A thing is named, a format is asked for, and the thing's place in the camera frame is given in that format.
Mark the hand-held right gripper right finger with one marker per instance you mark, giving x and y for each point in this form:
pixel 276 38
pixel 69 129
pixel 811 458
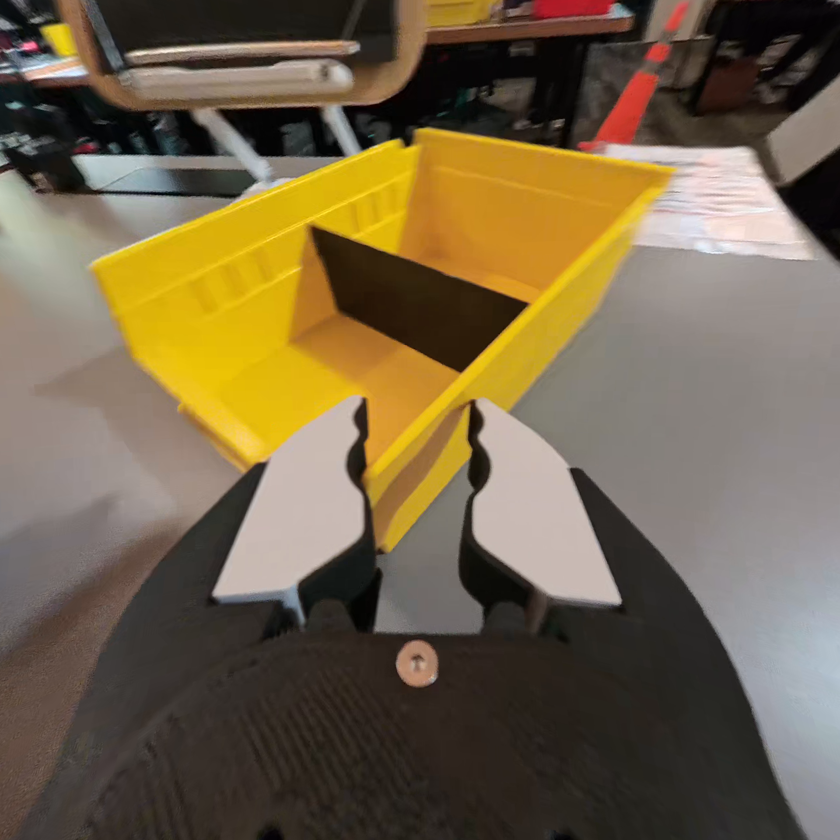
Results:
pixel 538 518

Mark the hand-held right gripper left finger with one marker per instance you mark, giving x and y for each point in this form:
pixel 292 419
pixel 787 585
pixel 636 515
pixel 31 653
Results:
pixel 295 518

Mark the yellow plastic bin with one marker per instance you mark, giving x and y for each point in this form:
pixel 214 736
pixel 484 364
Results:
pixel 197 328

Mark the black bin divider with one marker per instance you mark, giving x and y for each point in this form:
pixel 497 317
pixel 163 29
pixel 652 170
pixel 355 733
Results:
pixel 420 308

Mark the white printed sheet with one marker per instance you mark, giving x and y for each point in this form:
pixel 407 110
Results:
pixel 715 197

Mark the orange traffic cone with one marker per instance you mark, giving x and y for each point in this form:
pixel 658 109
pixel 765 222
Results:
pixel 633 98

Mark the silver metal bar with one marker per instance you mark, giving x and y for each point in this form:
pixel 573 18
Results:
pixel 236 80
pixel 243 52

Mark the wooden workbench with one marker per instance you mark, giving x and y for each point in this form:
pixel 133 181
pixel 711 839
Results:
pixel 525 29

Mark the red box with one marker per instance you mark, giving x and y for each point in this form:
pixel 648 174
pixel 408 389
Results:
pixel 571 8

